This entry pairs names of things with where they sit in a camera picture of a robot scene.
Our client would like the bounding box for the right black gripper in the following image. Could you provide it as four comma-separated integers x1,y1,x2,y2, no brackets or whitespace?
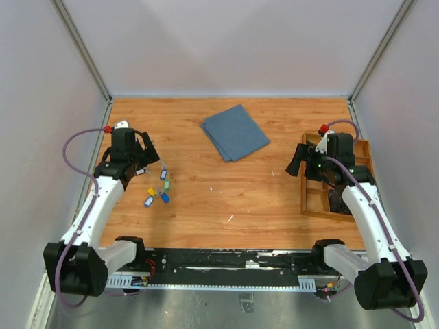
286,143,335,182

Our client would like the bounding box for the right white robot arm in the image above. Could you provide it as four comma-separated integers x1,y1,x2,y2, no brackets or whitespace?
286,131,428,310

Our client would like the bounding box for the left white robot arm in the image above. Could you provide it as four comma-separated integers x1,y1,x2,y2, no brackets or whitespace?
43,121,160,297

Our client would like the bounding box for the light blue key tag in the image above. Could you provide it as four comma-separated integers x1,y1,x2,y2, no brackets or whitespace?
160,169,167,180

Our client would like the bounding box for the wooden compartment tray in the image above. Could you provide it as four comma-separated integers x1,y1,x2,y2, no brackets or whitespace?
299,139,374,223

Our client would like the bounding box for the green key tag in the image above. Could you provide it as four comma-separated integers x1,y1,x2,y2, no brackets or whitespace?
163,180,171,191

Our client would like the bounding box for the dark blue key tag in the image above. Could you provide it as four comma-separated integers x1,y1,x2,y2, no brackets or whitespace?
161,193,170,203

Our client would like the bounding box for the dark rolled tie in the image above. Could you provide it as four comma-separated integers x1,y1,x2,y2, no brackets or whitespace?
328,189,351,215

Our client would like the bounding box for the folded blue cloth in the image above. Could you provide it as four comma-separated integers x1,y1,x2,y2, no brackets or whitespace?
200,104,270,162

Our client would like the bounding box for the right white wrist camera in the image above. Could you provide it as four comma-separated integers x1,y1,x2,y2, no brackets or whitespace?
315,130,334,154

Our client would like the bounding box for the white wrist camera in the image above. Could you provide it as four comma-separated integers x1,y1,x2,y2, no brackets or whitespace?
315,130,334,154
113,120,131,130

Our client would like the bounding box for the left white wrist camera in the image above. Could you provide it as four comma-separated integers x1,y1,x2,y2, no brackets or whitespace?
113,120,131,130

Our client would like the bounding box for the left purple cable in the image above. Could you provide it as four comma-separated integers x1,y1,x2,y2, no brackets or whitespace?
54,125,114,316

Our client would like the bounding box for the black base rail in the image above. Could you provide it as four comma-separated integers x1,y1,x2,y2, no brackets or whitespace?
106,248,342,295

